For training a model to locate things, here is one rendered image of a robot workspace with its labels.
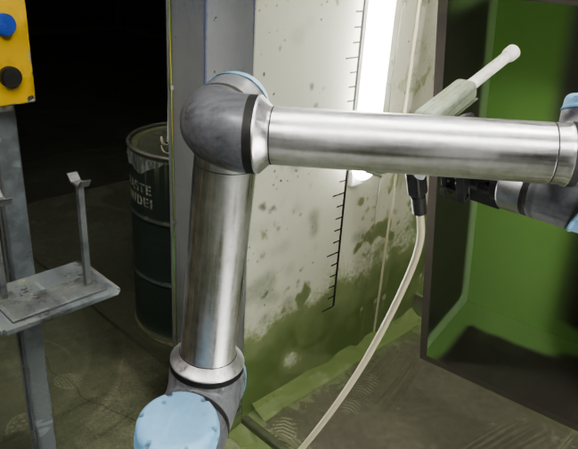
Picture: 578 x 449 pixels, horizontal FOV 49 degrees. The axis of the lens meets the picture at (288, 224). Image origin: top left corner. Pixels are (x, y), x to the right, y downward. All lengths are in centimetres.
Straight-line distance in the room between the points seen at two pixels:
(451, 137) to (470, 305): 157
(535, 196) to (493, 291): 127
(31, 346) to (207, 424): 97
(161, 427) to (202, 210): 39
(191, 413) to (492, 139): 70
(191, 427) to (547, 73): 133
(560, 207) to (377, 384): 175
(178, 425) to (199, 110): 56
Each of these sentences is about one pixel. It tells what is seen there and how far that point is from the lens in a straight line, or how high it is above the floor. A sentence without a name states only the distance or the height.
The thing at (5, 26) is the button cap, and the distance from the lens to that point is 164.
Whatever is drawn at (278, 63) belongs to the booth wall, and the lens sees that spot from 197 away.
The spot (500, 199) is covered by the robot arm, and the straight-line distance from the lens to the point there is 113.
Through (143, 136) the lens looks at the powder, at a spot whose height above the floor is 86.
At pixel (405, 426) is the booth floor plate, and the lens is 255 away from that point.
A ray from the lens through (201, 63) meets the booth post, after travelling 179.
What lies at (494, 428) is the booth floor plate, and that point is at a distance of 266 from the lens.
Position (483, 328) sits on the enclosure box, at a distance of 232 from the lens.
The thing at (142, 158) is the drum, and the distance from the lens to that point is 264.
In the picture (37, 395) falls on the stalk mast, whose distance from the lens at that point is 215.
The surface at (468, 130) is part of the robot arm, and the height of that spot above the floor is 148.
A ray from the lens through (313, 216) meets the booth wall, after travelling 229.
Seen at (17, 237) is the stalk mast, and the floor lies 92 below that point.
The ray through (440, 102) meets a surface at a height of 143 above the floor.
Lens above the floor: 170
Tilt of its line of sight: 24 degrees down
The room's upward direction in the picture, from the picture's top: 4 degrees clockwise
